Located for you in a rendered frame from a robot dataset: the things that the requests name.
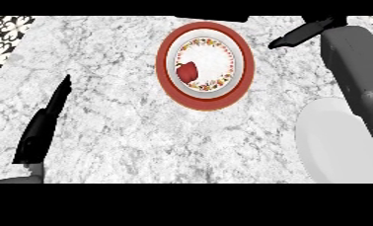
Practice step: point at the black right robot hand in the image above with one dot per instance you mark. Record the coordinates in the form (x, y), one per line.
(303, 33)

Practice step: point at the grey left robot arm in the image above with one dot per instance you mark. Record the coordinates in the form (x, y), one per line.
(26, 176)

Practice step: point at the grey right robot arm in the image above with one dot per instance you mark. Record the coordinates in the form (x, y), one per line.
(347, 68)

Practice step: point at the white floral rimmed plate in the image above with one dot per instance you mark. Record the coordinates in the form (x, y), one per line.
(203, 63)

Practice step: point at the red bell pepper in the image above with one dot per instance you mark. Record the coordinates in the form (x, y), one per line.
(185, 72)

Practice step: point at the plain white plate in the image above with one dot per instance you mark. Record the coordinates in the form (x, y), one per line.
(336, 141)

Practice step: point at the red round placemat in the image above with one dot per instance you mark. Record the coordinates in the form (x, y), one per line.
(204, 65)

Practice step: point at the black and white patterned tile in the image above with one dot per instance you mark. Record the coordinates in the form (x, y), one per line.
(11, 34)

